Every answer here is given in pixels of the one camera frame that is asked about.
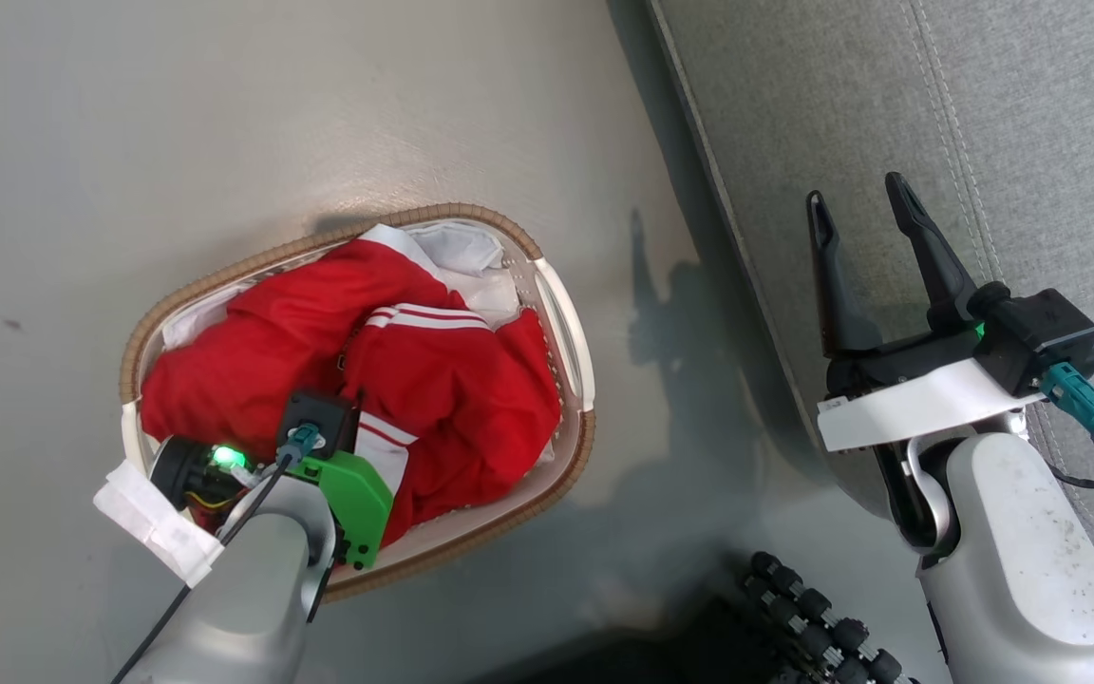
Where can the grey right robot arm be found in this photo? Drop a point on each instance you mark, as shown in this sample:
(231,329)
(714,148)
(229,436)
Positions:
(1022,560)

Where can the red jacket with white stripes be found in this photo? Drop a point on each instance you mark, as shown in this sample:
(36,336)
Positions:
(452,389)

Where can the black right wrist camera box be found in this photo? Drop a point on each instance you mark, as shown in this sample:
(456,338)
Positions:
(1041,332)

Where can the woven-rim white laundry basket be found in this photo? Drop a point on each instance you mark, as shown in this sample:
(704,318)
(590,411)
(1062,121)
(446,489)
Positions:
(568,334)

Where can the white tape tag left arm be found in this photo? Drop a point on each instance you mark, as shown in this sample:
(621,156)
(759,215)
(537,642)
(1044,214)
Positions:
(153,522)

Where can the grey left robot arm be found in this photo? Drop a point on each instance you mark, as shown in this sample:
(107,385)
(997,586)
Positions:
(243,589)

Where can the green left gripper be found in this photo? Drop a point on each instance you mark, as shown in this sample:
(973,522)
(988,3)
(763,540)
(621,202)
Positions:
(357,499)

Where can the teal left camera connector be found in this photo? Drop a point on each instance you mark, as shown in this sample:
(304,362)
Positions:
(300,445)

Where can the grey fabric sofa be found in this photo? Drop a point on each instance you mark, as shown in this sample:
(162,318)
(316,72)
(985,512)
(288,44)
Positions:
(1012,142)

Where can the white cloth basket liner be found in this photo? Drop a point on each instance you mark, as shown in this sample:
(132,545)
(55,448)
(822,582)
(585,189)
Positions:
(471,256)

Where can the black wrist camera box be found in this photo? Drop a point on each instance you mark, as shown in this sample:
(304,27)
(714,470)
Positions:
(319,416)
(1041,332)

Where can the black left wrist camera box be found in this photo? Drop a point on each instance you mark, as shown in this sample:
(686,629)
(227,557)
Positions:
(319,416)

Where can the teal camera connector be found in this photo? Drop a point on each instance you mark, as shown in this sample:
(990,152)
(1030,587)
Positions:
(1084,404)
(300,445)

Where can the black roller base wheel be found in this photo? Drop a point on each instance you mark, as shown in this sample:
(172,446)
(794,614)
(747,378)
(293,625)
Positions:
(822,617)

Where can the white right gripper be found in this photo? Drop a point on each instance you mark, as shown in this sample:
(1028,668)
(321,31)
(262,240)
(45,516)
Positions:
(908,399)

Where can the teal right camera connector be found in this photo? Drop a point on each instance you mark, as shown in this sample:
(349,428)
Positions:
(1084,404)

